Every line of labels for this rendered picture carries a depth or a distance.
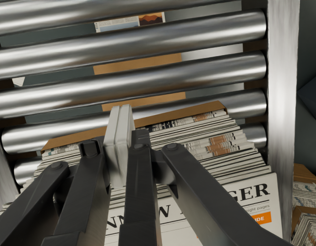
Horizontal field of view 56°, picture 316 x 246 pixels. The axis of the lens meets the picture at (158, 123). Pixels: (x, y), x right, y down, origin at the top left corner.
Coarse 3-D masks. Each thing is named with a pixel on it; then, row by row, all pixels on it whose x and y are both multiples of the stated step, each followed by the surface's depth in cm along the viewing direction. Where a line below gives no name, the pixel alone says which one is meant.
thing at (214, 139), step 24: (192, 120) 43; (216, 120) 43; (72, 144) 45; (192, 144) 37; (216, 144) 36; (240, 144) 34; (216, 168) 30; (240, 168) 29; (264, 168) 28; (120, 192) 30; (168, 192) 28; (240, 192) 28; (264, 192) 28; (120, 216) 28; (168, 216) 28; (264, 216) 29; (168, 240) 29; (192, 240) 29
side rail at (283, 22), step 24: (264, 0) 45; (288, 0) 44; (288, 24) 45; (264, 48) 47; (288, 48) 46; (288, 72) 48; (288, 96) 49; (264, 120) 52; (288, 120) 51; (288, 144) 53; (288, 168) 55; (288, 192) 57; (288, 216) 59; (288, 240) 61
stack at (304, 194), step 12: (300, 168) 144; (300, 192) 121; (312, 192) 123; (300, 204) 113; (312, 204) 115; (300, 216) 108; (312, 216) 106; (300, 228) 107; (312, 228) 101; (300, 240) 106; (312, 240) 100
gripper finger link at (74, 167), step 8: (104, 136) 20; (104, 160) 17; (72, 168) 16; (104, 168) 16; (72, 176) 15; (104, 176) 16; (64, 184) 15; (56, 192) 16; (64, 192) 16; (56, 200) 16; (64, 200) 16
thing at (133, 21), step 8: (136, 16) 118; (144, 16) 118; (152, 16) 118; (160, 16) 118; (96, 24) 118; (104, 24) 118; (112, 24) 118; (120, 24) 118; (128, 24) 119; (136, 24) 119; (144, 24) 119
